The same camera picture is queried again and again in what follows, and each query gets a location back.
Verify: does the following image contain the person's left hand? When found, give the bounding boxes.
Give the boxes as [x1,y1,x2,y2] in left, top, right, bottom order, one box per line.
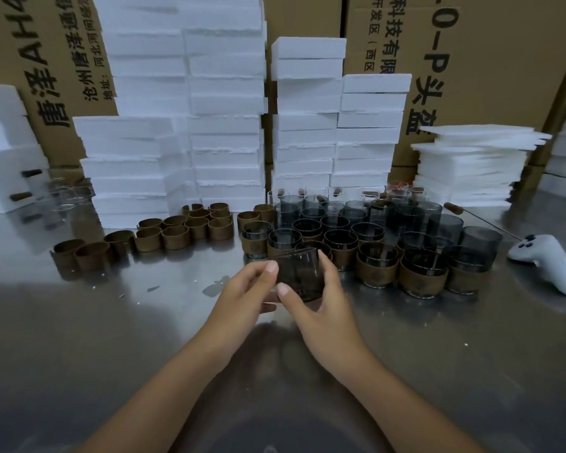
[197,260,280,366]

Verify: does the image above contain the person's right hand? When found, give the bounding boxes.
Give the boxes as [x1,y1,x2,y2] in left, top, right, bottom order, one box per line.
[275,249,374,388]

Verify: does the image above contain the smoky transparent plastic cup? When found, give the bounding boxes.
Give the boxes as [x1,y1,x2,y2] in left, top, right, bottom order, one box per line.
[350,222,386,243]
[324,229,359,272]
[273,247,324,303]
[398,248,450,299]
[445,245,494,296]
[296,240,333,261]
[240,220,274,259]
[398,230,437,250]
[356,242,402,289]
[291,218,324,241]
[267,228,304,259]

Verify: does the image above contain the group of brown sleeve rings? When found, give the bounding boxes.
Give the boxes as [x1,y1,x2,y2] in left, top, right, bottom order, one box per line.
[50,202,277,274]

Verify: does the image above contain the cluster of transparent plastic cups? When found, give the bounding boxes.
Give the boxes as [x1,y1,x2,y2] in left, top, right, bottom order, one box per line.
[266,183,504,269]

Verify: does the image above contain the bunch of clear plastic cups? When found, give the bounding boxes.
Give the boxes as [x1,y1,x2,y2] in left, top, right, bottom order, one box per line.
[37,176,95,213]

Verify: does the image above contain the person's right forearm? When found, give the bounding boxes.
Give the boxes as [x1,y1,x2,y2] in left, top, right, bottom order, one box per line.
[344,353,487,453]

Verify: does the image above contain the person's left forearm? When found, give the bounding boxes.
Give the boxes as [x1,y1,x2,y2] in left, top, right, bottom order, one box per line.
[75,342,246,453]

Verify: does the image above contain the tall stack white foam blocks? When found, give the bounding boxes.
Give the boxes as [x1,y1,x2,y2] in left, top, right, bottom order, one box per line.
[73,0,269,230]

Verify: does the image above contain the stepped stack white foam blocks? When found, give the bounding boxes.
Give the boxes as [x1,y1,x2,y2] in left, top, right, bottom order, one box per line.
[270,36,413,192]

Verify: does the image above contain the stack of thin foam sheets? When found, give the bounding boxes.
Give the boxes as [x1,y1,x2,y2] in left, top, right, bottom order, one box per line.
[411,123,553,208]

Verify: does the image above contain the white game controller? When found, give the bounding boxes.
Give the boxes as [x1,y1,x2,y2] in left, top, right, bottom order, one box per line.
[508,234,566,297]

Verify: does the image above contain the large printed cardboard box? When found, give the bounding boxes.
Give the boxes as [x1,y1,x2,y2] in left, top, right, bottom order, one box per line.
[341,0,566,168]

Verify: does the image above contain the brown-handled metal rod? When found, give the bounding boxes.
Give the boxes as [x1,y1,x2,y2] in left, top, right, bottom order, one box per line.
[444,201,522,241]

